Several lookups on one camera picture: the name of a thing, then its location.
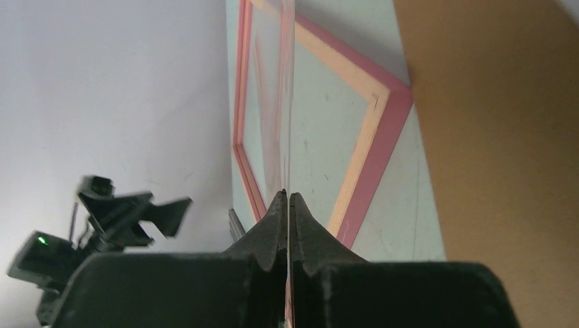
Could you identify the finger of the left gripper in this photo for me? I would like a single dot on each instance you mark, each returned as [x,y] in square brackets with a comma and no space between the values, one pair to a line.
[168,217]
[133,204]

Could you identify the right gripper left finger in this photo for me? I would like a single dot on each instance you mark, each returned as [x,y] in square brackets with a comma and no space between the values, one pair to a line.
[243,286]

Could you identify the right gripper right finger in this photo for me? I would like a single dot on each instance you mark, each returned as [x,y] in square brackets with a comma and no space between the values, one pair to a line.
[334,287]

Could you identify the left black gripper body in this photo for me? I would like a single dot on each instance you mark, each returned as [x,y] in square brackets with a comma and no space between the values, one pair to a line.
[116,234]

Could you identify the orange wooden picture frame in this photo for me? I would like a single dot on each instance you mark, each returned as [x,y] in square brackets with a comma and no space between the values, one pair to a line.
[389,106]

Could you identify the clear glass pane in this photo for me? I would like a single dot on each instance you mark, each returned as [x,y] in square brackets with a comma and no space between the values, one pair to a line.
[272,67]

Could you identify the brown backing board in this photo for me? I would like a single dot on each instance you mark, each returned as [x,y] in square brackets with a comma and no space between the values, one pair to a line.
[496,91]

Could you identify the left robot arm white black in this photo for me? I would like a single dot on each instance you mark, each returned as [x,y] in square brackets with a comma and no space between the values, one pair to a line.
[49,261]

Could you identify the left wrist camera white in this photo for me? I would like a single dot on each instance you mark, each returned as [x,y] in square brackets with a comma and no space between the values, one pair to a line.
[96,184]

